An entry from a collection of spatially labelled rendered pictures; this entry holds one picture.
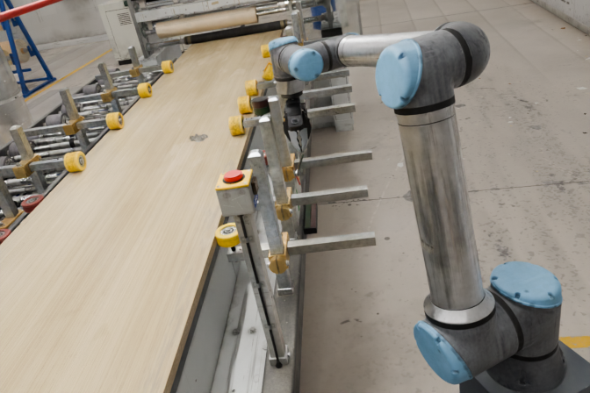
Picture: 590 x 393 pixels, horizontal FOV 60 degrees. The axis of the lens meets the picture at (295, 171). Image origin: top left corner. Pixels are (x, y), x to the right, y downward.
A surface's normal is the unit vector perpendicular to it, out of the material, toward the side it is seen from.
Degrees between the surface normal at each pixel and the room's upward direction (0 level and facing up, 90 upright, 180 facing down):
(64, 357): 0
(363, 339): 0
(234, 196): 90
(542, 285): 5
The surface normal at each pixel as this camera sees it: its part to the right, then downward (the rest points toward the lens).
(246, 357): -0.17, -0.88
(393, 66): -0.92, 0.20
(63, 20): -0.11, 0.47
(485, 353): 0.36, 0.18
